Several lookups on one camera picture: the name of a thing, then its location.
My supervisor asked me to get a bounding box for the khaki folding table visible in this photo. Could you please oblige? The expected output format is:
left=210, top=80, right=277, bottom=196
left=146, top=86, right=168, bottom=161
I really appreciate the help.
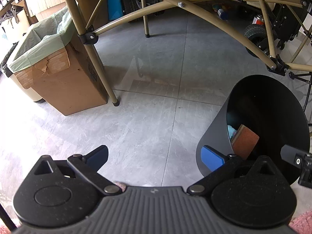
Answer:
left=0, top=0, right=312, bottom=106

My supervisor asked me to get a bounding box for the black waste bin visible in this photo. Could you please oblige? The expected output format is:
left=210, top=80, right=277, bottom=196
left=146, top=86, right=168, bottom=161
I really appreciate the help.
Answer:
left=196, top=74, right=312, bottom=185

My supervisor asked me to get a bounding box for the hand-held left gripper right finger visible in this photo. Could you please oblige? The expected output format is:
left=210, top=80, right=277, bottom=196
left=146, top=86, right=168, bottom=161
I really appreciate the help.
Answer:
left=186, top=145, right=284, bottom=197

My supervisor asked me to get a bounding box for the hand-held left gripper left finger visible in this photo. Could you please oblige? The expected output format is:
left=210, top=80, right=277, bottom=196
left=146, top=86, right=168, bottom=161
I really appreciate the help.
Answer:
left=30, top=145, right=124, bottom=196

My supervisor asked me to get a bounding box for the blue white spray can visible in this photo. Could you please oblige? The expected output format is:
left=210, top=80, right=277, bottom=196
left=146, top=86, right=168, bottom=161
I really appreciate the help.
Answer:
left=217, top=8, right=230, bottom=21

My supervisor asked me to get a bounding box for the light blue fluffy sponge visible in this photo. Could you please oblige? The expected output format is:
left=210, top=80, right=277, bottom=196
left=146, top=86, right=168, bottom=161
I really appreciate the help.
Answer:
left=227, top=124, right=242, bottom=143

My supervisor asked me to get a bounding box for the cardboard box with green liner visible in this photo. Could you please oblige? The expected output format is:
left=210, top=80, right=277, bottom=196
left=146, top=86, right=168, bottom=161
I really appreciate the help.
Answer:
left=7, top=6, right=109, bottom=116

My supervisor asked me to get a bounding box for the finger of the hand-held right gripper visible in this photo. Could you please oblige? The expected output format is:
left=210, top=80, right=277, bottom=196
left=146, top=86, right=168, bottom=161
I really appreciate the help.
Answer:
left=280, top=144, right=312, bottom=168

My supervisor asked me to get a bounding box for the black ribbed case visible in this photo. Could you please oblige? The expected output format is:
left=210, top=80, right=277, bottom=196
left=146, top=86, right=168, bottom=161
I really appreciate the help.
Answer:
left=121, top=0, right=142, bottom=15

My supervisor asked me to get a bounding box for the pinkish brown cardboard box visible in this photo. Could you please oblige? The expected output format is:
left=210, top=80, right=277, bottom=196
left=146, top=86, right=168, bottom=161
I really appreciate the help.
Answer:
left=231, top=124, right=260, bottom=161

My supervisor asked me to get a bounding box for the red gas canister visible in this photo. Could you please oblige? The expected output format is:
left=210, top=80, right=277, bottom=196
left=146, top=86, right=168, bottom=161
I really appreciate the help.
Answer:
left=251, top=14, right=266, bottom=27

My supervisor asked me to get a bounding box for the cream bin with black liner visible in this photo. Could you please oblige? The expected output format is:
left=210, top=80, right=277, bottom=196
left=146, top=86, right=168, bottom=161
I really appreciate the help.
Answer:
left=0, top=41, right=47, bottom=103

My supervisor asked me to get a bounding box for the blue plastic box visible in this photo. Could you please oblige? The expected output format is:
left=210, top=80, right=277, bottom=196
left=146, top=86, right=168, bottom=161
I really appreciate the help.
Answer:
left=107, top=0, right=124, bottom=22

